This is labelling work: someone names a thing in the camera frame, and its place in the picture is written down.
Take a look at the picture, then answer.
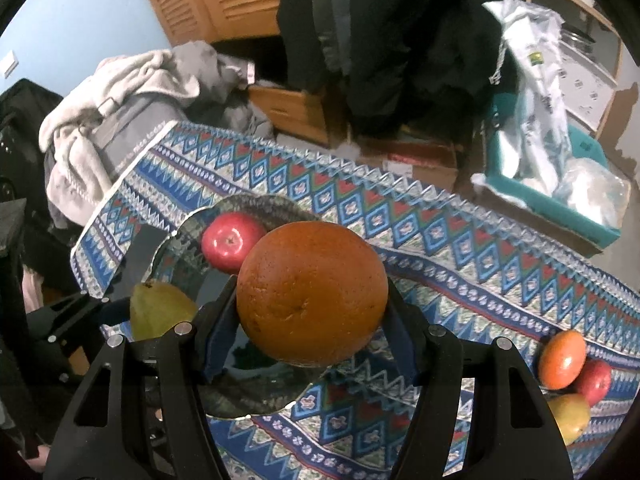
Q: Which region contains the white printed bag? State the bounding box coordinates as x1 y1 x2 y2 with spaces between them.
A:
482 0 574 199

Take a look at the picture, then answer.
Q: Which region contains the black jacket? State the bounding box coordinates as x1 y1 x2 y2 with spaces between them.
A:
276 0 326 92

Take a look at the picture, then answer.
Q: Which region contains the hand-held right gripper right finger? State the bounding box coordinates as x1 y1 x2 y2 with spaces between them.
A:
382 280 576 480

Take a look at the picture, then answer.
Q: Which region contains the pile of clothes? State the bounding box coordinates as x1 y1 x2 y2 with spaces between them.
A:
39 50 202 227

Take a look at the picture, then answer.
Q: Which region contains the dark green glass bowl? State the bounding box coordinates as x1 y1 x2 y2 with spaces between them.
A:
147 194 351 420

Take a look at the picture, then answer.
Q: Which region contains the grey hoodie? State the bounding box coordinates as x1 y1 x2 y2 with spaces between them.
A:
170 41 257 111

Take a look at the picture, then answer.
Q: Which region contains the orange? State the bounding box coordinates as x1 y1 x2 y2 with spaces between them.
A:
537 330 587 391
236 221 390 367

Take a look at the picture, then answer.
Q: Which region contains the grey printed garment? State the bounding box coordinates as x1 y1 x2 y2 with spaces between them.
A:
92 95 174 187

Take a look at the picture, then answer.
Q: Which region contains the dark red apple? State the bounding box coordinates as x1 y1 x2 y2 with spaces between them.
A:
572 359 613 407

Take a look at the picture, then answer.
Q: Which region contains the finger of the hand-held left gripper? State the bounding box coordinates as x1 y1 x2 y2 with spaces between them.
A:
27 290 111 344
117 225 173 302

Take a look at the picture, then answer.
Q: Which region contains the black bag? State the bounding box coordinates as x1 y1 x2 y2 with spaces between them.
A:
0 77 76 288

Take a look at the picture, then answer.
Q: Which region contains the black hooded coat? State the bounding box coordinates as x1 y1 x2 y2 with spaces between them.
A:
345 0 523 136

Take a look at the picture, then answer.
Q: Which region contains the teal plastic bin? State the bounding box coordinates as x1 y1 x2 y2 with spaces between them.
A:
472 95 621 249

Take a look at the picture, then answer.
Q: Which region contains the wooden drawer box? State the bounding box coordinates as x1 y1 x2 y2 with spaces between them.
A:
247 82 334 147

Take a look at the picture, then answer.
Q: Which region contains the grey jacket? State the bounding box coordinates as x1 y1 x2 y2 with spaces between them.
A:
310 0 352 77

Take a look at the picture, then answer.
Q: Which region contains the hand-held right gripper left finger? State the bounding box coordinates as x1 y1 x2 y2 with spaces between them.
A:
44 275 242 480

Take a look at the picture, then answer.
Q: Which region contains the bright red apple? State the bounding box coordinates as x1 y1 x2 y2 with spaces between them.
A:
201 211 268 276

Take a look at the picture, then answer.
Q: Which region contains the metal steamer pot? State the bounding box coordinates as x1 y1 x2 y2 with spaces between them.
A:
560 25 599 54

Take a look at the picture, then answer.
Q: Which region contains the green pear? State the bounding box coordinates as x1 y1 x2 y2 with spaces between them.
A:
130 282 200 342

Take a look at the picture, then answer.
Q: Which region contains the dark grey garment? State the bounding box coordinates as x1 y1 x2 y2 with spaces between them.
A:
200 90 277 142

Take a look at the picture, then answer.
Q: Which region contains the blue patterned tablecloth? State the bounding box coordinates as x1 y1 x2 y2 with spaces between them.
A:
70 121 640 480

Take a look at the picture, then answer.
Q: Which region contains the clear plastic bag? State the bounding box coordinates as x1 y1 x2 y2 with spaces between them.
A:
552 157 632 231

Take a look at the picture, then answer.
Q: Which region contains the red label cardboard box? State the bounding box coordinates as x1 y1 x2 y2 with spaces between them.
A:
350 136 461 194

